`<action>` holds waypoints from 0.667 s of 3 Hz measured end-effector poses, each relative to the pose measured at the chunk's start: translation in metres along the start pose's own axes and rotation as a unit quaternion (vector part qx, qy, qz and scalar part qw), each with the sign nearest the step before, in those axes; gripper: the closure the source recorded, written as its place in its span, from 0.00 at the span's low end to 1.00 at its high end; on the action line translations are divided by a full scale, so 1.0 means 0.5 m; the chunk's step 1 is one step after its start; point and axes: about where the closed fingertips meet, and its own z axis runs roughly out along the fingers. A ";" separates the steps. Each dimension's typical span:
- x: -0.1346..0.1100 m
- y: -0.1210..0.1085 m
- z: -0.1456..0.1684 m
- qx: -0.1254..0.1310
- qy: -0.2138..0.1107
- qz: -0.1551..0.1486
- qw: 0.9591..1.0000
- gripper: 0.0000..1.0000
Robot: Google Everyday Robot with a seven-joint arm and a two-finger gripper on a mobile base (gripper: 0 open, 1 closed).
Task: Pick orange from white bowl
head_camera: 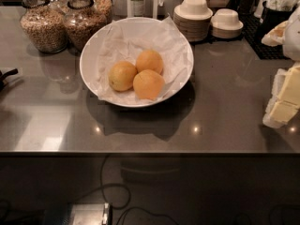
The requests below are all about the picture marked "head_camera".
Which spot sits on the back glass grain jar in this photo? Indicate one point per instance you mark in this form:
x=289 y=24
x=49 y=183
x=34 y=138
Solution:
x=105 y=7

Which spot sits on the glass grain jar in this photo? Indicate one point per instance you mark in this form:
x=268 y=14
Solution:
x=82 y=21
x=105 y=7
x=44 y=26

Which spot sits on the small stack of saucers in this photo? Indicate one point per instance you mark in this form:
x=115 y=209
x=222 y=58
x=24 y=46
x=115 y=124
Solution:
x=225 y=30

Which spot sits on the left glass grain jar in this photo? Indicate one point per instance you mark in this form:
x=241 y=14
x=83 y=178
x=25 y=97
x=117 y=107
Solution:
x=44 y=26

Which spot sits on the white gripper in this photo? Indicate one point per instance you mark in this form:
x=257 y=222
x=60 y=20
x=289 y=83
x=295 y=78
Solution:
x=292 y=37

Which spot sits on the white cup on large stack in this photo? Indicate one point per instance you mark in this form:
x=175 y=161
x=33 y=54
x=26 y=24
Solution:
x=193 y=7

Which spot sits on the orange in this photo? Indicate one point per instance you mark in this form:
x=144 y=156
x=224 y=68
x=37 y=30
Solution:
x=121 y=76
x=147 y=84
x=149 y=59

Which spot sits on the black rubber mat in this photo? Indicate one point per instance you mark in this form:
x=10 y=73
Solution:
x=251 y=24

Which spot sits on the black container with napkins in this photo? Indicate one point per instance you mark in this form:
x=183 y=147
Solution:
x=274 y=12

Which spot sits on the large stack of saucers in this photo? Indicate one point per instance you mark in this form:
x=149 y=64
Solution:
x=193 y=27

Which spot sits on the white bowl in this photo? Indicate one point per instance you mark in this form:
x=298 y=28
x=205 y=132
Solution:
x=89 y=60

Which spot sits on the white crumpled paper liner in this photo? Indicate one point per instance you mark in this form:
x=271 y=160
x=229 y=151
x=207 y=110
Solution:
x=139 y=58

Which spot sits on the middle glass grain jar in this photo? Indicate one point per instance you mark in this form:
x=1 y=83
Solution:
x=82 y=21

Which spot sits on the black handle at left edge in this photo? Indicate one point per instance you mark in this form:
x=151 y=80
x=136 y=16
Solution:
x=3 y=77

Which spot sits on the metal box under table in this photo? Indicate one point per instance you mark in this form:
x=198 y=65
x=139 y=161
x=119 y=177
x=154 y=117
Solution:
x=90 y=214

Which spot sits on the white cup on small stack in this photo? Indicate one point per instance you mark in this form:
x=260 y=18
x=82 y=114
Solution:
x=225 y=16

